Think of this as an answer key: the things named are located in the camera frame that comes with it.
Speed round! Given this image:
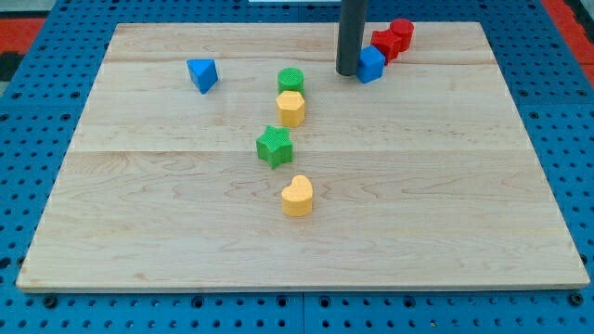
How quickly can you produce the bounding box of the green circle block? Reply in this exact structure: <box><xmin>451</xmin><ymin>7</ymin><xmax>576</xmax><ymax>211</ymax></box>
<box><xmin>277</xmin><ymin>67</ymin><xmax>304</xmax><ymax>94</ymax></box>

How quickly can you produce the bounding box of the blue triangle block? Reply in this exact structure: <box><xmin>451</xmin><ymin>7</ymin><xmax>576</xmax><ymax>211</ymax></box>
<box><xmin>187</xmin><ymin>58</ymin><xmax>219</xmax><ymax>95</ymax></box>

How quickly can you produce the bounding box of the green star block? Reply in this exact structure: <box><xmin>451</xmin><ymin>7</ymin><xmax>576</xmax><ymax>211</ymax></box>
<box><xmin>256</xmin><ymin>125</ymin><xmax>293</xmax><ymax>169</ymax></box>

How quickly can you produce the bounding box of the yellow heart block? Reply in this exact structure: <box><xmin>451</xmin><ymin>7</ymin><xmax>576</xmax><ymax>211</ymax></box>
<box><xmin>281</xmin><ymin>174</ymin><xmax>314</xmax><ymax>217</ymax></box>

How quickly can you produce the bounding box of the yellow hexagon block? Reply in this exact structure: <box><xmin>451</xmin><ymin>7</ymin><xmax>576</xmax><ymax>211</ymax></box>
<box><xmin>276</xmin><ymin>90</ymin><xmax>305</xmax><ymax>127</ymax></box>

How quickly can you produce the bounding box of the light wooden board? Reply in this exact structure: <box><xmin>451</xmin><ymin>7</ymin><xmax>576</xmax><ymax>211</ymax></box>
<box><xmin>17</xmin><ymin>22</ymin><xmax>589</xmax><ymax>293</ymax></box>

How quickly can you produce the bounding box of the blue cube block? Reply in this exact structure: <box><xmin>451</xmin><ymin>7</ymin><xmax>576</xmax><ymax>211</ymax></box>
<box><xmin>355</xmin><ymin>45</ymin><xmax>385</xmax><ymax>84</ymax></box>

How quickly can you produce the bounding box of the red star block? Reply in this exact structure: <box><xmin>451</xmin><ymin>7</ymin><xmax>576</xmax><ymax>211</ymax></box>
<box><xmin>370</xmin><ymin>30</ymin><xmax>402</xmax><ymax>65</ymax></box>

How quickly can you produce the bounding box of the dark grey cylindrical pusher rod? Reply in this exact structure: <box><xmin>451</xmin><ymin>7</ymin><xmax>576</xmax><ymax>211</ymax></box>
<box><xmin>335</xmin><ymin>0</ymin><xmax>368</xmax><ymax>76</ymax></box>

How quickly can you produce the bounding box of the red cylinder block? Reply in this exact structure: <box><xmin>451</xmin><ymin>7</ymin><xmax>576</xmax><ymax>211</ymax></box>
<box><xmin>390</xmin><ymin>19</ymin><xmax>415</xmax><ymax>52</ymax></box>

